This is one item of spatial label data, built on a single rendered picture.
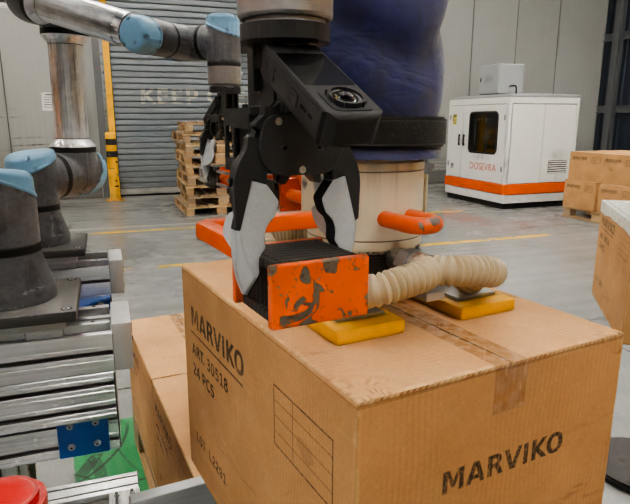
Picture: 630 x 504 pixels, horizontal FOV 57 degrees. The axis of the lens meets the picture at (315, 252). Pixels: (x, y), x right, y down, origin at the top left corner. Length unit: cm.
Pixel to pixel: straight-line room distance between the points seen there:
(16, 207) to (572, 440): 89
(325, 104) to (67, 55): 131
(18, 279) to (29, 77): 984
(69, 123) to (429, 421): 127
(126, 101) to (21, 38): 181
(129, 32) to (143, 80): 943
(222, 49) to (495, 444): 98
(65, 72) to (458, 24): 1169
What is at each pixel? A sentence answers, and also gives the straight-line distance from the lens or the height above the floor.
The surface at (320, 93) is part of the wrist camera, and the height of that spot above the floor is 136.
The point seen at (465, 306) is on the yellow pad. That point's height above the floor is 110.
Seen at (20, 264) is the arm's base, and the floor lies 111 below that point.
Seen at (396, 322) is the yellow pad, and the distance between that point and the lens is 72.
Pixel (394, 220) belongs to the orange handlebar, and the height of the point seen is 122.
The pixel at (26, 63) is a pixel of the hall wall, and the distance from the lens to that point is 1087.
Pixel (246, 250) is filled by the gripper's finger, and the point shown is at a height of 125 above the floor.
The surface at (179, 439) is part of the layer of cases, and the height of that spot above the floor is 54.
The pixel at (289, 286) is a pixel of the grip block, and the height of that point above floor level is 122.
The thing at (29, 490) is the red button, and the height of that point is 104.
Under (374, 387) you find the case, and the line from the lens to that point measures 59.
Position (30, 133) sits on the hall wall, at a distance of 1085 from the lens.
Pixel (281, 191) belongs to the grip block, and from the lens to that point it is 102.
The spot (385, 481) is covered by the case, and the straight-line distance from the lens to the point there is 63.
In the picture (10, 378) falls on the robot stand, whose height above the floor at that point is 92.
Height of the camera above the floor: 135
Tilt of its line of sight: 13 degrees down
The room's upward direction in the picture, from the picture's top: straight up
